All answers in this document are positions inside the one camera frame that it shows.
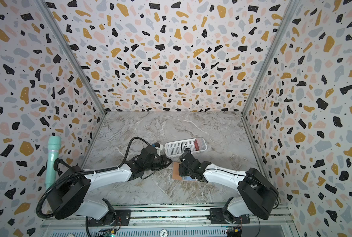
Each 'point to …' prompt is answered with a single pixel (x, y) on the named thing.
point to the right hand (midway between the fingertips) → (182, 169)
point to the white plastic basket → (175, 148)
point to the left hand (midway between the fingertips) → (177, 161)
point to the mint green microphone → (54, 143)
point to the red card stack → (199, 144)
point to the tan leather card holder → (175, 174)
